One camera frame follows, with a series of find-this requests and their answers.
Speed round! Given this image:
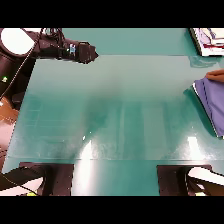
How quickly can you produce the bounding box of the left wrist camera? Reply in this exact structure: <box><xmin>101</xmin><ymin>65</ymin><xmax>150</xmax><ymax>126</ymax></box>
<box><xmin>41</xmin><ymin>27</ymin><xmax>66</xmax><ymax>44</ymax></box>

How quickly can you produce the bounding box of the orange T-shirt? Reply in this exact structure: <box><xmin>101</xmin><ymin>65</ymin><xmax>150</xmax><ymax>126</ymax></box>
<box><xmin>204</xmin><ymin>68</ymin><xmax>224</xmax><ymax>84</ymax></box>

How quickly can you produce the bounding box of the purple garment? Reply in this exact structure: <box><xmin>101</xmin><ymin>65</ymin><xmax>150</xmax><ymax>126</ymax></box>
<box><xmin>192</xmin><ymin>76</ymin><xmax>224</xmax><ymax>139</ymax></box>

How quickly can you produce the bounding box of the heap of clothes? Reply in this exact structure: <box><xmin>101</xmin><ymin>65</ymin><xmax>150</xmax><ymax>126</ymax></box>
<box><xmin>189</xmin><ymin>27</ymin><xmax>224</xmax><ymax>57</ymax></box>

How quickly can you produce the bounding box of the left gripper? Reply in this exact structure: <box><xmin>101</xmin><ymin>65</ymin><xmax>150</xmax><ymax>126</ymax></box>
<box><xmin>74</xmin><ymin>41</ymin><xmax>100</xmax><ymax>65</ymax></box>

